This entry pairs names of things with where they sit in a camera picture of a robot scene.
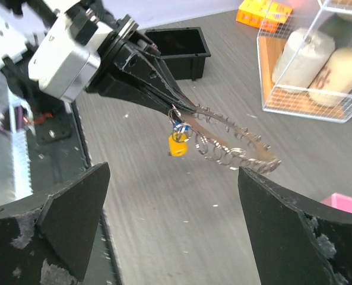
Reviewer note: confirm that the orange plastic crate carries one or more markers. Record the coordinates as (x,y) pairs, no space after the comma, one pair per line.
(264,15)

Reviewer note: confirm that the yellow tagged key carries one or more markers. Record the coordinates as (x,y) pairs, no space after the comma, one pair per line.
(178,144)

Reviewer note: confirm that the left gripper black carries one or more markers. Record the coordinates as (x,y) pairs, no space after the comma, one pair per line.
(131,70)

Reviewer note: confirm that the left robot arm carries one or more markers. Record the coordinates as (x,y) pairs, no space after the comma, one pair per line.
(16,50)

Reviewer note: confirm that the blue tagged key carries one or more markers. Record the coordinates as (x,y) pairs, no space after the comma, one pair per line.
(180,127)

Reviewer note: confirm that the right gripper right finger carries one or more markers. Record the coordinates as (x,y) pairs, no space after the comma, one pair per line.
(294,239)

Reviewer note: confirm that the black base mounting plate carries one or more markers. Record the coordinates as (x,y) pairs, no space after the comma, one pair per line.
(59,153)

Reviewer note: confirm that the cream lotion bottle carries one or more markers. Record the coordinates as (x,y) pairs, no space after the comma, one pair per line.
(334,81)

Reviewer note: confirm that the black plastic bin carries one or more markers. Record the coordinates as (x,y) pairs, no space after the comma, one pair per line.
(184,50)

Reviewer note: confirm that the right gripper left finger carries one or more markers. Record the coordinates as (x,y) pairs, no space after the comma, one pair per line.
(47,238)

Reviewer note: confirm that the white slotted cable duct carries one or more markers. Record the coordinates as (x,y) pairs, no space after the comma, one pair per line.
(18,109)

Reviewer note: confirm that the white toilet paper roll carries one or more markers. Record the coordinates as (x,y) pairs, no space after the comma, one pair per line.
(303,56)

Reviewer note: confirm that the pink open box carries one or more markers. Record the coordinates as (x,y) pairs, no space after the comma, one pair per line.
(339,201)

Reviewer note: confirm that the white wire shelf rack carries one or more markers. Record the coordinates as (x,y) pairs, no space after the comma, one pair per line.
(333,18)

